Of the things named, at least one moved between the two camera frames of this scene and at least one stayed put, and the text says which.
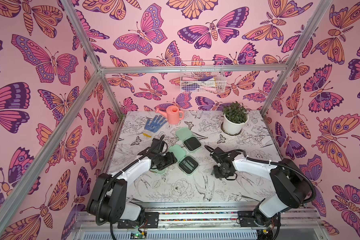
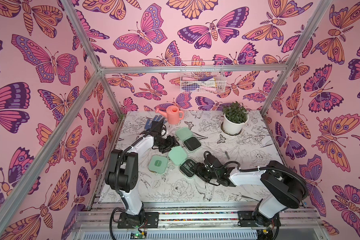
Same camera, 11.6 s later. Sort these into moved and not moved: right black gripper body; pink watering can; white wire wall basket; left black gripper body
Moved: left black gripper body; right black gripper body
Not moved: pink watering can; white wire wall basket
